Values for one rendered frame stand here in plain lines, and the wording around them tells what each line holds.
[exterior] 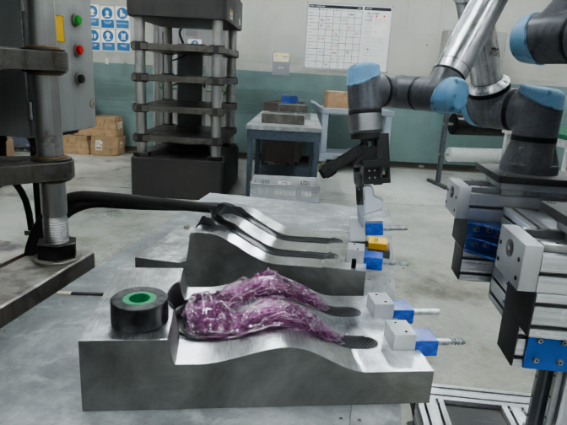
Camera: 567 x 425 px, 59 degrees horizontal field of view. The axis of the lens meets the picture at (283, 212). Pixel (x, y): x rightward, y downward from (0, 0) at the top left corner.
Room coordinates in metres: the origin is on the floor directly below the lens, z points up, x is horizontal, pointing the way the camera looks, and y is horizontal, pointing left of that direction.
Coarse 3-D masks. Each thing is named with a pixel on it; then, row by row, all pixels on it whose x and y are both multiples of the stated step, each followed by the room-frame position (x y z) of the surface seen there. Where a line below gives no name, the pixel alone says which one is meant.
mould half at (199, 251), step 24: (264, 216) 1.24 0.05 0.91; (168, 240) 1.16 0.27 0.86; (192, 240) 1.02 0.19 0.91; (216, 240) 1.01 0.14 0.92; (240, 240) 1.03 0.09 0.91; (264, 240) 1.10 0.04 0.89; (144, 264) 1.04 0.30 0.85; (168, 264) 1.03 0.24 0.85; (192, 264) 1.02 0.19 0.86; (216, 264) 1.01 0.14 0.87; (240, 264) 1.00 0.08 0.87; (264, 264) 0.99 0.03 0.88; (288, 264) 0.98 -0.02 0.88; (312, 264) 0.98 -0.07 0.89; (336, 264) 0.98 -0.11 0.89; (360, 264) 0.99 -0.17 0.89; (312, 288) 0.97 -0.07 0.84; (336, 288) 0.96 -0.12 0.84; (360, 288) 0.95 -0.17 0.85
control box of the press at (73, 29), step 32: (0, 0) 1.31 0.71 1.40; (64, 0) 1.46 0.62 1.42; (0, 32) 1.31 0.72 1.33; (64, 32) 1.45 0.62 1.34; (0, 96) 1.31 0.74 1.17; (64, 96) 1.43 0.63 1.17; (0, 128) 1.31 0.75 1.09; (32, 128) 1.30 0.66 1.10; (64, 128) 1.42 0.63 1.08; (32, 224) 1.43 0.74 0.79
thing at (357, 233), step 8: (352, 216) 1.16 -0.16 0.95; (352, 224) 1.11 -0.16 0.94; (368, 224) 1.11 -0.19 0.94; (376, 224) 1.11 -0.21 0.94; (352, 232) 1.11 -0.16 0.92; (360, 232) 1.11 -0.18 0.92; (368, 232) 1.11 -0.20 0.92; (376, 232) 1.10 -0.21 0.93; (352, 240) 1.11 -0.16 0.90; (360, 240) 1.10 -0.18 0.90
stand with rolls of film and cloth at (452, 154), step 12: (444, 120) 6.35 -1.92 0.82; (456, 120) 6.29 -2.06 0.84; (444, 132) 6.33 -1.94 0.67; (456, 132) 6.30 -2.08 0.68; (468, 132) 6.32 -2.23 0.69; (480, 132) 6.35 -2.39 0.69; (492, 132) 6.37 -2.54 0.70; (444, 144) 6.34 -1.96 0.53; (456, 156) 6.30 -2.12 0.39; (468, 156) 6.33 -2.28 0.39; (480, 156) 6.36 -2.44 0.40; (492, 156) 6.39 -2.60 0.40; (432, 180) 6.44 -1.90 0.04
